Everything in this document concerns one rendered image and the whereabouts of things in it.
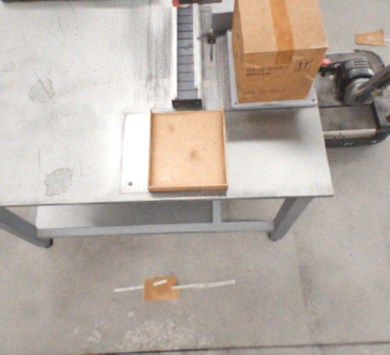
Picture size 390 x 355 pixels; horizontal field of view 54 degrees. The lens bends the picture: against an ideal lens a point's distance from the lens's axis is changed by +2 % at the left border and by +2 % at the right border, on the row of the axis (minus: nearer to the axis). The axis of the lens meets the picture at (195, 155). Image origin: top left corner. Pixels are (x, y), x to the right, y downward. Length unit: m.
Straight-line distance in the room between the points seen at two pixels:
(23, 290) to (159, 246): 0.70
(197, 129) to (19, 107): 0.66
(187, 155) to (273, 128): 0.32
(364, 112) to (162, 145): 1.23
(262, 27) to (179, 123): 0.42
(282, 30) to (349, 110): 1.05
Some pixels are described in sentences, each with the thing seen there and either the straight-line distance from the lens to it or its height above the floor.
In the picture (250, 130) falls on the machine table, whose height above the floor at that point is 0.83.
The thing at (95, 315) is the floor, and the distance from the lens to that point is 2.08.
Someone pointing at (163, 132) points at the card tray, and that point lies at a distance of 1.34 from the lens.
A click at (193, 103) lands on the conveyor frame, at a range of 1.37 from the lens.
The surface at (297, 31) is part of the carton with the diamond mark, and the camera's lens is 1.22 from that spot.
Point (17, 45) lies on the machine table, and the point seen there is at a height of 0.83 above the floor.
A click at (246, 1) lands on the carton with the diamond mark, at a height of 1.12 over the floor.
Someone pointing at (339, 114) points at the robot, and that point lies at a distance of 2.16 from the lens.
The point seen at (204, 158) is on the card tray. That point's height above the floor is 0.83.
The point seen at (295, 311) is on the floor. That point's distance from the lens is 2.04.
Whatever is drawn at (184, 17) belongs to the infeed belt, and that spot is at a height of 0.88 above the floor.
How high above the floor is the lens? 2.00
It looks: 65 degrees down
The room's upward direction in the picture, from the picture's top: 5 degrees counter-clockwise
